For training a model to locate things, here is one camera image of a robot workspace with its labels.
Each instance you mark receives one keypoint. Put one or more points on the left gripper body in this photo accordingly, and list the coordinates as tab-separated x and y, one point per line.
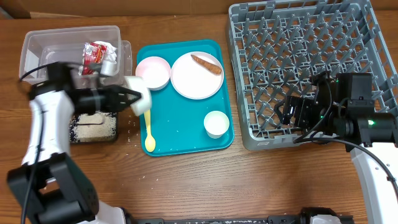
92	101

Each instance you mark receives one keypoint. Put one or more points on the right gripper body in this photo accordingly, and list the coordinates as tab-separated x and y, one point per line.
308	117

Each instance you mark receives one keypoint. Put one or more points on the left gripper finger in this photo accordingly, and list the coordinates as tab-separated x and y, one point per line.
120	89
118	103

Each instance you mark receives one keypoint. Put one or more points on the pile of rice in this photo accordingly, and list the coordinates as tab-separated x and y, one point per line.
93	126

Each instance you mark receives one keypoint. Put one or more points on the white bowl with rice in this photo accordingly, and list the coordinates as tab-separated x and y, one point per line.
144	103

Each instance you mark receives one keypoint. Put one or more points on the white napkin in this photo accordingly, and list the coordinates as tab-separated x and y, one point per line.
110	55

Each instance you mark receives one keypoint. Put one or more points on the red snack wrapper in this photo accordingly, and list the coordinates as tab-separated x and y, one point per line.
92	53

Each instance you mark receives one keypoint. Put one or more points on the pink bowl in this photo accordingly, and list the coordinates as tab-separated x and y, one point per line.
155	72

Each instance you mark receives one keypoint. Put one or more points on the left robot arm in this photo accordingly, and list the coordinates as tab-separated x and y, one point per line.
49	186

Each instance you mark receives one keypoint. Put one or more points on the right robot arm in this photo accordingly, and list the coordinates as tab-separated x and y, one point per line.
343	111

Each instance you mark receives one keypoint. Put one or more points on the grey dishwasher rack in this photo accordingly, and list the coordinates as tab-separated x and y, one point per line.
275	46

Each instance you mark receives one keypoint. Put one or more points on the clear plastic waste bin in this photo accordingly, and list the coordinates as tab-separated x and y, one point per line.
41	47

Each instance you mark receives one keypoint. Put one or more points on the black plastic tray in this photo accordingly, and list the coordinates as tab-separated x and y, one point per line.
93	127

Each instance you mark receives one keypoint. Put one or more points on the yellow plastic spoon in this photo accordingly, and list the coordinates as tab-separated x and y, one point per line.
150	142

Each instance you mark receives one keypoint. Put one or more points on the white cup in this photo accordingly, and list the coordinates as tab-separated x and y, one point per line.
216	124

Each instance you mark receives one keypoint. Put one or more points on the large white plate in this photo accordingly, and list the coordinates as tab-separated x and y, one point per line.
194	81

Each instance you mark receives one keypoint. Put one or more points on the teal serving tray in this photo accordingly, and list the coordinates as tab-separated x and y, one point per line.
177	123

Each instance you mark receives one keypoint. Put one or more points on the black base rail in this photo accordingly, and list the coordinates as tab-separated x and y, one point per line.
307	215

